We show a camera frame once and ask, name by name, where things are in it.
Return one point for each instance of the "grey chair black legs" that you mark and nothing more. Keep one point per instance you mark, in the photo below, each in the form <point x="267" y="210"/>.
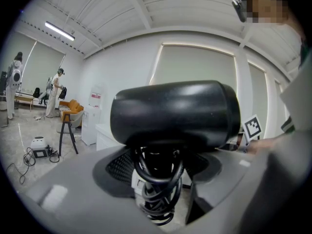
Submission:
<point x="73" y="118"/>

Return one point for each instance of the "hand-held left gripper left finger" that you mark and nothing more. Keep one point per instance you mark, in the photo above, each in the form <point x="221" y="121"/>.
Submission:
<point x="73" y="179"/>

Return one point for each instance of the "person's head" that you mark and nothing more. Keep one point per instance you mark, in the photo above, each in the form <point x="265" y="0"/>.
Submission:
<point x="265" y="4"/>

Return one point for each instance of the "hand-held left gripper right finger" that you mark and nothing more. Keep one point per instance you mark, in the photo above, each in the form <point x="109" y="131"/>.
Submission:
<point x="231" y="179"/>

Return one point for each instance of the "white cabinet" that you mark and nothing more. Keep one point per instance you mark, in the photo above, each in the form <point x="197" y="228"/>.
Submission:
<point x="104" y="138"/>

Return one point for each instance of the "black object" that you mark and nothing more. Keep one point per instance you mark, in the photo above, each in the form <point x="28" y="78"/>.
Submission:
<point x="170" y="111"/>

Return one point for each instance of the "grey roller blind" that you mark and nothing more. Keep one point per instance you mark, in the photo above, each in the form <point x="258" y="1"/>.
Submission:
<point x="280" y="94"/>
<point x="195" y="64"/>
<point x="41" y="64"/>
<point x="258" y="94"/>

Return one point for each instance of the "black head-mounted camera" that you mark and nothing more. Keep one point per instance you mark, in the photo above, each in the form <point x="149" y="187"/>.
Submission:
<point x="239" y="8"/>

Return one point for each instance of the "ceiling tube light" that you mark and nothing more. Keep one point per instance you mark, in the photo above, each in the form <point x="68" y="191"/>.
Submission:
<point x="59" y="30"/>

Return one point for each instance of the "white water dispenser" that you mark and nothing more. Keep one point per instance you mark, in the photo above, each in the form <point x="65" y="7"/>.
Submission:
<point x="90" y="125"/>

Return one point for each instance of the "white floor device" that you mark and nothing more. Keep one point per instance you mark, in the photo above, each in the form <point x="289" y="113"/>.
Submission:
<point x="39" y="146"/>

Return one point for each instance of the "black bag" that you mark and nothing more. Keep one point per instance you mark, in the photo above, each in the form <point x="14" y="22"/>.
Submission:
<point x="36" y="92"/>

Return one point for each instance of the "orange sofa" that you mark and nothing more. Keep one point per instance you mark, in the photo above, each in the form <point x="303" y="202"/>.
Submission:
<point x="73" y="106"/>

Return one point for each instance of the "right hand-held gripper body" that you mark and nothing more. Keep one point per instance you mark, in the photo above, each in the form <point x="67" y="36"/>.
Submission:
<point x="252" y="128"/>

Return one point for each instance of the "clear water bottle red label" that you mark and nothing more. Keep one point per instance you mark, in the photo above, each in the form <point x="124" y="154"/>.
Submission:
<point x="95" y="94"/>

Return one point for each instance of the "person's right forearm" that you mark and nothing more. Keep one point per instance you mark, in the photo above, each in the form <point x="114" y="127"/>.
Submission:
<point x="264" y="142"/>

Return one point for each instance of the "wooden table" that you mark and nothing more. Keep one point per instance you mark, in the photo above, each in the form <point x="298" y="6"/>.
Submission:
<point x="24" y="99"/>

